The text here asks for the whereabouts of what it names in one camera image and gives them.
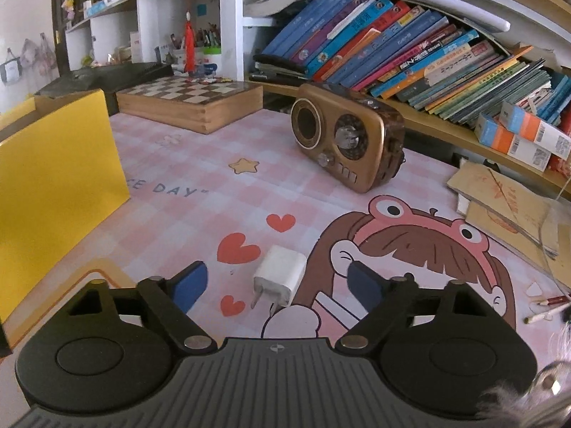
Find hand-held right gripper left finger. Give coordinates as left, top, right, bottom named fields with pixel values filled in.
left=68, top=260, right=214, bottom=353

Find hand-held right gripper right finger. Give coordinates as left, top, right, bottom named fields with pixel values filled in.
left=335, top=261, right=495, bottom=352

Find white charger plug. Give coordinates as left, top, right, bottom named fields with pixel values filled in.
left=252, top=245, right=309, bottom=311

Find yellow cardboard box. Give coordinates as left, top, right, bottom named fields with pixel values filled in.
left=0, top=88, right=131, bottom=322

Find pink checkered desktop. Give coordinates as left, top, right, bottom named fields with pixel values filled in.
left=0, top=102, right=571, bottom=367

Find wooden bookshelf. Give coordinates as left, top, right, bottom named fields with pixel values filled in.
left=243, top=0, right=571, bottom=202

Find wooden pencil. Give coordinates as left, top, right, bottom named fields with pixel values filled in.
left=524, top=303, right=570, bottom=324

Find brown wooden radio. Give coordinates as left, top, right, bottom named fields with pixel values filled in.
left=291, top=82, right=407, bottom=195

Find wooden chessboard box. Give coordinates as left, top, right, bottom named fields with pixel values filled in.
left=116, top=76, right=264, bottom=135

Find grey fur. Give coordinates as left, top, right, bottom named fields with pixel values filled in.
left=477, top=330, right=571, bottom=428

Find white orange blue carton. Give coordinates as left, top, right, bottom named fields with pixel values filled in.
left=474, top=113, right=554, bottom=171
left=497, top=100, right=571, bottom=162

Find white jar green lid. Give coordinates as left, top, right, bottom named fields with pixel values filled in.
left=196, top=46, right=223, bottom=77

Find black electronic keyboard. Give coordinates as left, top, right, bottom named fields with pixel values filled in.
left=36, top=62, right=175, bottom=99

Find black stapler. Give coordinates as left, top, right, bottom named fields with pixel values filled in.
left=254, top=65, right=305, bottom=83

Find pen holder with pens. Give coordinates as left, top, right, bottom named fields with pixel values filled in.
left=170, top=27, right=222, bottom=72

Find red tassel pendant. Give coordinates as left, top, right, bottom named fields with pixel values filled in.
left=184, top=9, right=198, bottom=77

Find row of leaning colourful books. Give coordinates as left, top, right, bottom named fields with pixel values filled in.
left=252, top=0, right=571, bottom=126

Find white cubby shelf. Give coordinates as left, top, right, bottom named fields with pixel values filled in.
left=65, top=0, right=276, bottom=83

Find hanging bags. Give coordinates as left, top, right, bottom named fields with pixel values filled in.
left=0, top=36, right=59, bottom=83

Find dark wooden door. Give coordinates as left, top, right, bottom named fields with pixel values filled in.
left=51, top=0, right=106, bottom=64

